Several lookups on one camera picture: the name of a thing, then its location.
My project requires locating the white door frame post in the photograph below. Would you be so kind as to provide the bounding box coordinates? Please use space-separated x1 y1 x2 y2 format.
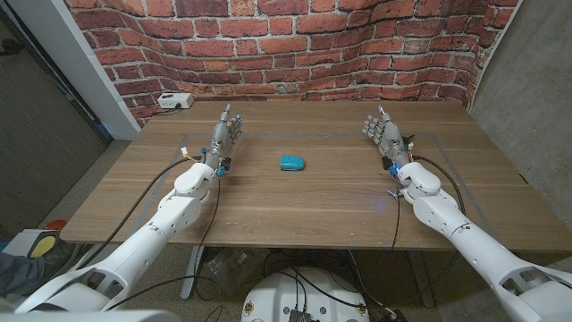
7 0 142 141

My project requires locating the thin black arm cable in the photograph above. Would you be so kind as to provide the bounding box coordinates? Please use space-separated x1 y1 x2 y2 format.
391 195 402 250
105 176 223 310

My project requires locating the black door handle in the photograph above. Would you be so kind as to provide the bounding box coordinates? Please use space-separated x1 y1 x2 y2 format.
0 38 24 57

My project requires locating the red brick printed backdrop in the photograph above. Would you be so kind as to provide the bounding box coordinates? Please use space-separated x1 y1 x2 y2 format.
62 0 522 130

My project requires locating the grey tape outline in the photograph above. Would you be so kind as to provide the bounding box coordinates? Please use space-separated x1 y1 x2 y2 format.
127 131 509 250

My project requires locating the black power strip cable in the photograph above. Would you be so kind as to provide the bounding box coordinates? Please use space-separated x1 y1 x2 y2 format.
151 103 183 117

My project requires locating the grey table leg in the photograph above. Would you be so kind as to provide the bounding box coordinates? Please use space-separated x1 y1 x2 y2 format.
407 250 435 309

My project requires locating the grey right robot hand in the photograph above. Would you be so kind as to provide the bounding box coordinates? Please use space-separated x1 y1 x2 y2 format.
362 105 412 168

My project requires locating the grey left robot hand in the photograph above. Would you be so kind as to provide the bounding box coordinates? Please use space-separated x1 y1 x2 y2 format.
203 103 244 169

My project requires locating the white table leg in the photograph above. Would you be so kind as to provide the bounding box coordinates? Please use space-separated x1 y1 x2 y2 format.
180 245 205 301

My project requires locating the person leg and shoe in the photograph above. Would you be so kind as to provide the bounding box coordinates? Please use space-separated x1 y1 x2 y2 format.
0 251 46 297

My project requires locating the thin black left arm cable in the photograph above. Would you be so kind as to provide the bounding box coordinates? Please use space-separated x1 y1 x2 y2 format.
105 176 223 310

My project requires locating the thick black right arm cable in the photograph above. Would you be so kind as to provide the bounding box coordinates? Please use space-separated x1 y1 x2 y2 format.
411 154 467 216

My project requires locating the white board with yellow shapes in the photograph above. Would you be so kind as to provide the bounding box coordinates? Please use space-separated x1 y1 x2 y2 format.
2 228 62 259

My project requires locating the teal toy car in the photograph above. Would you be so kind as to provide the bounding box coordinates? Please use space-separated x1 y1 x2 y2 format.
279 155 307 172

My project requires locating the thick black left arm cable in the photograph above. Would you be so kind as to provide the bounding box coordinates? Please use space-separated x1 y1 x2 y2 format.
78 156 205 270

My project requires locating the white power strip box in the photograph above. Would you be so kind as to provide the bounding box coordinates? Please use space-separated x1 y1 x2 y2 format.
156 92 195 110

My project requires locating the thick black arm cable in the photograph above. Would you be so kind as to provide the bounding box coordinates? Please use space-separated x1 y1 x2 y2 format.
78 156 205 270
411 154 467 216

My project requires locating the white robot torso base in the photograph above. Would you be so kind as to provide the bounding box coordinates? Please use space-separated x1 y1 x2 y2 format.
240 267 371 322

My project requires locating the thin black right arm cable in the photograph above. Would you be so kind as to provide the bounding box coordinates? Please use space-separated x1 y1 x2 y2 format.
391 195 402 250

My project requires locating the clear plastic bag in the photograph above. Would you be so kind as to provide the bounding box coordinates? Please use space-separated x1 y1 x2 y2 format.
203 248 269 296

